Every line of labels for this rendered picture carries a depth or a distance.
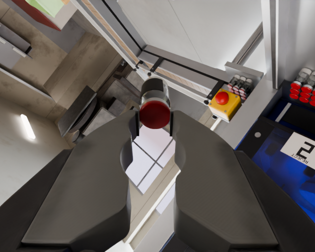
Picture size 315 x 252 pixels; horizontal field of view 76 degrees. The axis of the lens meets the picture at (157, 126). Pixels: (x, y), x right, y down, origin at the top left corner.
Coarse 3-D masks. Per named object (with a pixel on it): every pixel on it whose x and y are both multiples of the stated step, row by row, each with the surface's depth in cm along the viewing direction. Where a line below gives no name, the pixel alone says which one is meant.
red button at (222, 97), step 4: (220, 92) 61; (224, 92) 61; (216, 96) 61; (220, 96) 61; (224, 96) 60; (228, 96) 61; (216, 100) 61; (220, 100) 60; (224, 100) 60; (220, 104) 62
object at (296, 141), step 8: (296, 136) 50; (304, 136) 49; (288, 144) 50; (296, 144) 50; (304, 144) 49; (288, 152) 50; (296, 152) 49; (304, 152) 48; (312, 152) 47; (304, 160) 47; (312, 160) 47
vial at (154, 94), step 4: (152, 76) 16; (156, 76) 16; (164, 80) 16; (164, 84) 15; (164, 88) 15; (148, 92) 14; (152, 92) 13; (156, 92) 13; (160, 92) 14; (164, 92) 14; (168, 92) 15; (144, 96) 14; (148, 96) 13; (152, 96) 13; (156, 96) 13; (160, 96) 13; (164, 96) 14; (168, 96) 14; (140, 100) 14; (144, 100) 14; (148, 100) 13; (160, 100) 13; (164, 100) 14; (168, 100) 14; (140, 104) 14; (168, 104) 14
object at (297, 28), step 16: (288, 0) 35; (304, 0) 33; (288, 16) 37; (304, 16) 35; (288, 32) 40; (304, 32) 38; (288, 48) 44; (304, 48) 41; (288, 64) 48; (304, 64) 45
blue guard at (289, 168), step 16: (272, 144) 52; (256, 160) 53; (272, 160) 51; (288, 160) 49; (272, 176) 49; (288, 176) 48; (304, 176) 46; (288, 192) 47; (304, 192) 45; (304, 208) 44
